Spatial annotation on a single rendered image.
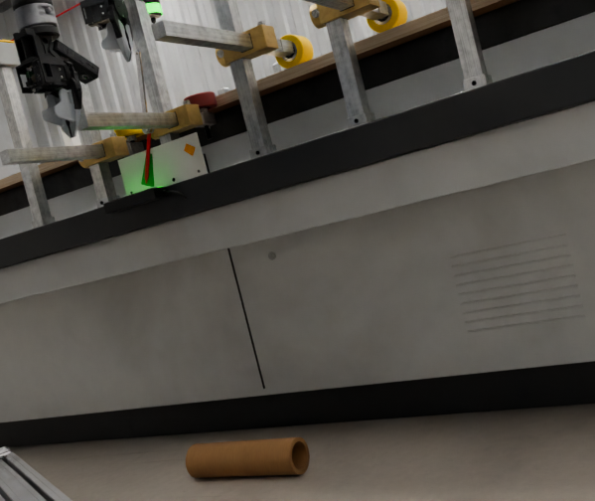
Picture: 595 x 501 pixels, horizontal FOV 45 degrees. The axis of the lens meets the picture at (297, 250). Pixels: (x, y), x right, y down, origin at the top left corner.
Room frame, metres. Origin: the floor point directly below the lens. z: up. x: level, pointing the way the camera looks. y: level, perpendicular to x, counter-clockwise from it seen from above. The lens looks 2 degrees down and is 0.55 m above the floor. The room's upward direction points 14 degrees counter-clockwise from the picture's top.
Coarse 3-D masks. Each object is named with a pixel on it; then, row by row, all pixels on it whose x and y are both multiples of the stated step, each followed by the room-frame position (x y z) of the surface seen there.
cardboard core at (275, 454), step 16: (192, 448) 1.72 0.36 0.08; (208, 448) 1.69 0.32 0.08; (224, 448) 1.66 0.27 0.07; (240, 448) 1.63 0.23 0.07; (256, 448) 1.61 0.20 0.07; (272, 448) 1.58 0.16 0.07; (288, 448) 1.56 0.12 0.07; (304, 448) 1.61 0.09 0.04; (192, 464) 1.69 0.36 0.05; (208, 464) 1.67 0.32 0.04; (224, 464) 1.64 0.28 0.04; (240, 464) 1.62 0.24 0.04; (256, 464) 1.59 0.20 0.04; (272, 464) 1.57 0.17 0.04; (288, 464) 1.55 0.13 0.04; (304, 464) 1.59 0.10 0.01
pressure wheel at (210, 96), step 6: (192, 96) 1.79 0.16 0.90; (198, 96) 1.79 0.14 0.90; (204, 96) 1.79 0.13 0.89; (210, 96) 1.80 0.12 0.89; (192, 102) 1.80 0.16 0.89; (198, 102) 1.79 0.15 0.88; (204, 102) 1.79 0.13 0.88; (210, 102) 1.80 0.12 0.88; (216, 102) 1.82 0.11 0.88; (204, 108) 1.82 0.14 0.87; (210, 108) 1.85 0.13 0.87; (210, 132) 1.83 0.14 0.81; (210, 138) 1.83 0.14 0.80
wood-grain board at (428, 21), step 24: (480, 0) 1.49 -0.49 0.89; (504, 0) 1.48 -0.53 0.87; (408, 24) 1.57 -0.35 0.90; (432, 24) 1.55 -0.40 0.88; (360, 48) 1.64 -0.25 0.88; (384, 48) 1.65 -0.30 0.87; (288, 72) 1.74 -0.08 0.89; (312, 72) 1.71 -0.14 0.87; (216, 96) 1.85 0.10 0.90; (48, 168) 2.20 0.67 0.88; (0, 192) 2.40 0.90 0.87
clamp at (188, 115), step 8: (184, 104) 1.70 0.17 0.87; (192, 104) 1.72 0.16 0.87; (176, 112) 1.71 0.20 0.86; (184, 112) 1.70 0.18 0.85; (192, 112) 1.71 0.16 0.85; (200, 112) 1.74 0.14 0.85; (184, 120) 1.70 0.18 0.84; (192, 120) 1.70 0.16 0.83; (200, 120) 1.73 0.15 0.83; (160, 128) 1.74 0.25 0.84; (168, 128) 1.73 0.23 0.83; (176, 128) 1.72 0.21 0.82; (184, 128) 1.73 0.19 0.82; (152, 136) 1.77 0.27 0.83; (160, 136) 1.75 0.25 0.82
